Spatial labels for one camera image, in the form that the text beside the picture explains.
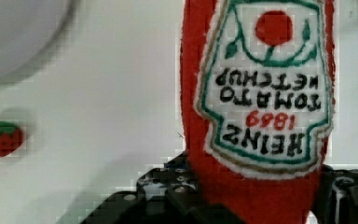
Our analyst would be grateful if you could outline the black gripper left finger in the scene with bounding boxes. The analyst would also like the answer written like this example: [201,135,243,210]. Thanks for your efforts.
[80,153,245,224]

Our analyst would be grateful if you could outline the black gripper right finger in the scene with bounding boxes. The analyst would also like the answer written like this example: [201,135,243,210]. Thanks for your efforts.
[311,165,358,224]

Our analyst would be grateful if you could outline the red plush ketchup bottle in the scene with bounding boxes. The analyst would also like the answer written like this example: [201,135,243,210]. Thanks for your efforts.
[180,0,335,224]

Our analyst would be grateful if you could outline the grey round plate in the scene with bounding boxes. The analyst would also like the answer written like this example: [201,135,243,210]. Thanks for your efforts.
[0,0,74,76]

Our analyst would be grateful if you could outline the red toy strawberry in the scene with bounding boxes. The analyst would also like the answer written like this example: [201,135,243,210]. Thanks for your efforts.
[0,120,24,157]

